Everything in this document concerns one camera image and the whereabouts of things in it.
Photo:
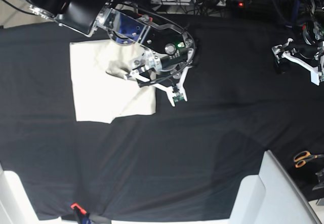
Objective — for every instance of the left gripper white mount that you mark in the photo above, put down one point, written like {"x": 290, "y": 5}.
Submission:
{"x": 308, "y": 56}

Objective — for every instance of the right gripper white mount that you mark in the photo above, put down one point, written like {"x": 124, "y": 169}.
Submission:
{"x": 164, "y": 72}

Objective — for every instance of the white T-shirt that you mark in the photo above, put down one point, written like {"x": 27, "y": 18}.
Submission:
{"x": 100, "y": 92}

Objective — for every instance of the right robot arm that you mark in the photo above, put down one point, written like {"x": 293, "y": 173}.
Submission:
{"x": 168, "y": 48}

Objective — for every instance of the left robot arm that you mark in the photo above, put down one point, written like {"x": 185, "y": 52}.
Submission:
{"x": 307, "y": 15}

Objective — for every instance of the black table cloth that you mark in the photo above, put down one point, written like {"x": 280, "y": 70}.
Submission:
{"x": 183, "y": 163}

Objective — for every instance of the white plastic bin right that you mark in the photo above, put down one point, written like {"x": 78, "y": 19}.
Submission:
{"x": 271, "y": 196}

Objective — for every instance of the white plastic bin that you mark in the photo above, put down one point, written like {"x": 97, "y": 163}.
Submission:
{"x": 271, "y": 196}
{"x": 15, "y": 205}

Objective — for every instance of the red black clamp near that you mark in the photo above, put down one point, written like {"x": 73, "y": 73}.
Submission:
{"x": 80, "y": 215}

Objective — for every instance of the white plastic bin left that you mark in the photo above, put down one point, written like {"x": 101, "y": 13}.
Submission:
{"x": 15, "y": 205}

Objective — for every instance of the orange handled scissors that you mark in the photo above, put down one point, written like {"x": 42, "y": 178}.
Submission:
{"x": 304, "y": 157}

